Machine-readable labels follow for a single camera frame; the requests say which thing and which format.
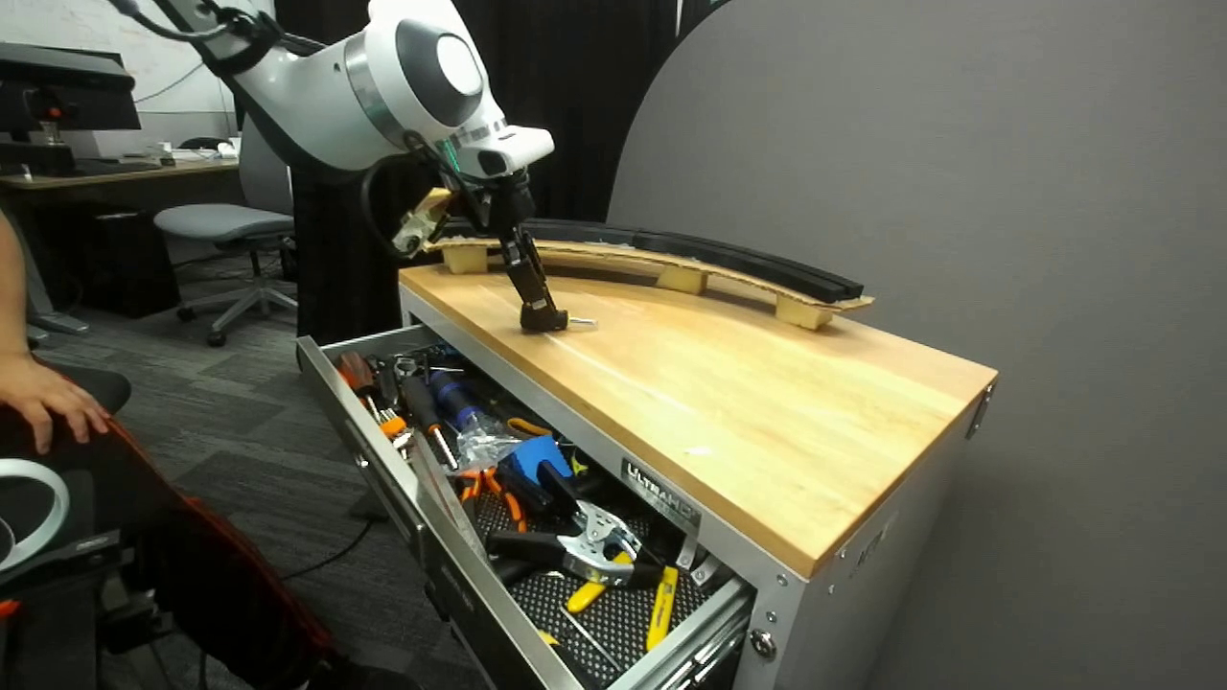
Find black perforated drawer liner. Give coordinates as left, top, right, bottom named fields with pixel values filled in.
left=511, top=567, right=721, bottom=683

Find small black object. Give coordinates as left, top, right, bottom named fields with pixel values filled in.
left=516, top=299, right=573, bottom=337

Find orange handled pliers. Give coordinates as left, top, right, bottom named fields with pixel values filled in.
left=451, top=464, right=533, bottom=538

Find black floor cable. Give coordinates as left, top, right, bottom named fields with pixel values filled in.
left=274, top=512, right=375, bottom=586

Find person's bare forearm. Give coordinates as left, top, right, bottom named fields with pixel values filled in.
left=0, top=208, right=31, bottom=361

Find gray metal tool cabinet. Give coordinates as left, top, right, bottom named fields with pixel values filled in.
left=395, top=259, right=1006, bottom=690

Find long black foam strip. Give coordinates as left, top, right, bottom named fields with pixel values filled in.
left=515, top=216, right=867, bottom=306

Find black pants with orange stripe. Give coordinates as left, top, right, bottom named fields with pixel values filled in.
left=0, top=365, right=424, bottom=690

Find person's bare hand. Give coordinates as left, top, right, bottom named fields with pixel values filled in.
left=0, top=354, right=115, bottom=461

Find blue handled screwdriver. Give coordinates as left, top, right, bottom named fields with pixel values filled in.
left=424, top=365, right=500, bottom=446

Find long yellow handled tool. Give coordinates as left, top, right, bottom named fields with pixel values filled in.
left=639, top=558, right=685, bottom=655

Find black computer monitor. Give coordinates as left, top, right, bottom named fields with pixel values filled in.
left=0, top=38, right=142, bottom=138

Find gray metal cabinet drawer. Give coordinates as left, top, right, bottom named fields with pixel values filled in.
left=294, top=323, right=760, bottom=690

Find wooden office desk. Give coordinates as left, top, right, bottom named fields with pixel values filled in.
left=0, top=151, right=247, bottom=211

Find black curtain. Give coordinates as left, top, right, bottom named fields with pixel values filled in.
left=274, top=0, right=734, bottom=346

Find black under-desk pedestal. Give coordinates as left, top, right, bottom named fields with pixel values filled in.
left=36, top=204, right=184, bottom=323

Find red handled screwdriver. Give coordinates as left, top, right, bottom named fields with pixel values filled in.
left=335, top=354, right=390, bottom=421

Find black handled screwdriver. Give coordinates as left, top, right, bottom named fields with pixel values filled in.
left=395, top=372, right=460, bottom=471

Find gray rounded partition panel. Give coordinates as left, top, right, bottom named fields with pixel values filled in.
left=606, top=0, right=1227, bottom=690

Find short yellow handled tool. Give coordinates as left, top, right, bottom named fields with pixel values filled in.
left=561, top=572, right=614, bottom=616

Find blue handled pliers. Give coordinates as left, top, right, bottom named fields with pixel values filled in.
left=495, top=432, right=585, bottom=527

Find chrome locking pliers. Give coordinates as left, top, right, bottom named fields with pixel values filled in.
left=547, top=493, right=645, bottom=584

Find curved wooden board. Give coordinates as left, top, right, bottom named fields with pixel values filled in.
left=419, top=226, right=879, bottom=337

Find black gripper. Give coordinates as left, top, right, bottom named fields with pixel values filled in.
left=433, top=144, right=561, bottom=317

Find white ring-shaped object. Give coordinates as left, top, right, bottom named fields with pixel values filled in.
left=0, top=457, right=73, bottom=575

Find gray office chair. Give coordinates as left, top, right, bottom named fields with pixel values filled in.
left=151, top=198, right=302, bottom=354

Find silver brand nameplate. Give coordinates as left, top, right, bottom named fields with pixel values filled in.
left=619, top=452, right=707, bottom=538

